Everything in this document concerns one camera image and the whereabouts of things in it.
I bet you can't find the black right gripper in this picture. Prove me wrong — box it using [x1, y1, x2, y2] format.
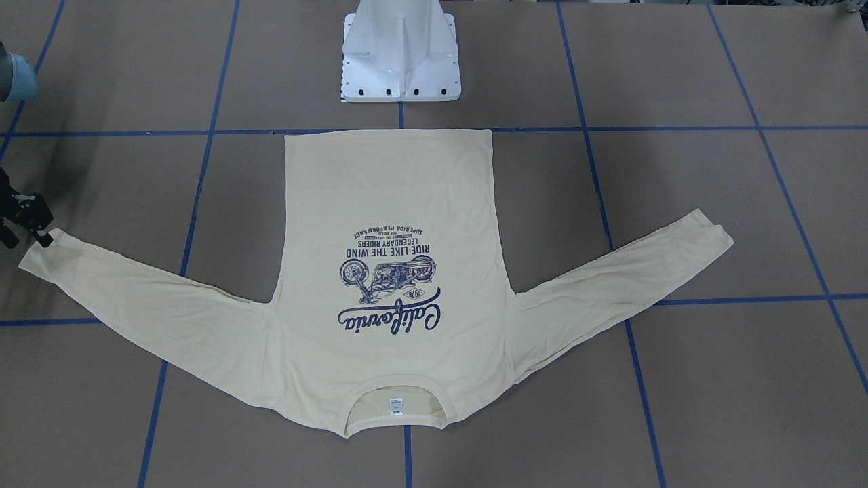
[1, 169, 54, 248]

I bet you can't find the cream long-sleeve graphic shirt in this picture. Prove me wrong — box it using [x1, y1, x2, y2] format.
[19, 129, 734, 438]

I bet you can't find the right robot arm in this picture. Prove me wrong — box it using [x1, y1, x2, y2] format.
[1, 44, 54, 248]

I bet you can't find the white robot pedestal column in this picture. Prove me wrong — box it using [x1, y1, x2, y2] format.
[340, 1, 462, 102]

